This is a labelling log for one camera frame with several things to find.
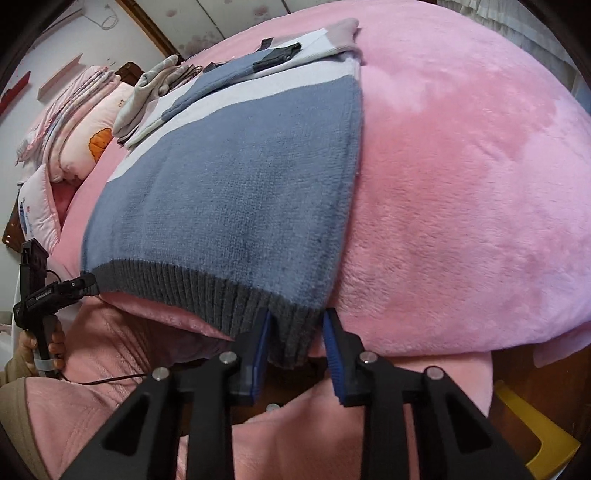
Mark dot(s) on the pink wall shelf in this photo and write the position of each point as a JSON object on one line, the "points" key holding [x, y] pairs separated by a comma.
{"points": [[60, 76]]}

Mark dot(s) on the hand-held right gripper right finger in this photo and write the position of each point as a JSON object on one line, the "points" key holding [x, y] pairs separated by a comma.
{"points": [[330, 350]]}

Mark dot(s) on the yellow plastic stool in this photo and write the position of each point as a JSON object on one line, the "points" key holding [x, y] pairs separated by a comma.
{"points": [[535, 434]]}

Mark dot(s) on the pink quilted cloth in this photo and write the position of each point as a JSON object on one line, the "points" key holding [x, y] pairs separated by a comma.
{"points": [[115, 350]]}

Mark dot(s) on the dark striped folded garment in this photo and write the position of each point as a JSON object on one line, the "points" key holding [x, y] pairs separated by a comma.
{"points": [[194, 73]]}

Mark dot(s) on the colour-block striped knit sweater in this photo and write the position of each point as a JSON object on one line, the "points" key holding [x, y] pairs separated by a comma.
{"points": [[231, 184]]}

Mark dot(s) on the dark wooden headboard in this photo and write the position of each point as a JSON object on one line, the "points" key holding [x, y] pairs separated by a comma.
{"points": [[131, 71]]}

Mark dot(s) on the small white embroidered pillow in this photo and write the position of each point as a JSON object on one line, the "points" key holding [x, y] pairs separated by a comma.
{"points": [[39, 207]]}

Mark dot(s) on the person's left forearm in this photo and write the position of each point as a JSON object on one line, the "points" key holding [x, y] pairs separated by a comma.
{"points": [[14, 415]]}

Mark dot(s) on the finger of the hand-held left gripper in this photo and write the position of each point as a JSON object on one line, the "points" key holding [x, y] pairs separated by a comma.
{"points": [[90, 285]]}

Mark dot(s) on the pink fleece bed blanket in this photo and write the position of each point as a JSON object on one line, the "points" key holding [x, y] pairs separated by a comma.
{"points": [[461, 184]]}

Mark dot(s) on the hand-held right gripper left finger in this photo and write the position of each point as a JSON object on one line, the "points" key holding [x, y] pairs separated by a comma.
{"points": [[261, 346]]}

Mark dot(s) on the person's left hand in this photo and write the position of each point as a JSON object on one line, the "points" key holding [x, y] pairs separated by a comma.
{"points": [[57, 344]]}

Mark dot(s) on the pink frilled pillow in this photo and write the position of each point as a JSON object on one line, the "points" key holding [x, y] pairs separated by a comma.
{"points": [[46, 124]]}

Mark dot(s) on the floral sliding door wardrobe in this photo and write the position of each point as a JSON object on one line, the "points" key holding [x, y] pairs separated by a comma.
{"points": [[207, 23]]}

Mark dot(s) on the folded pastel striped blanket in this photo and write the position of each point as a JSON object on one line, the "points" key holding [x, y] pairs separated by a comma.
{"points": [[81, 94]]}

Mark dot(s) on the red wall shelf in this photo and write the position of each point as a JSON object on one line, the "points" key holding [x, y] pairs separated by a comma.
{"points": [[16, 87]]}

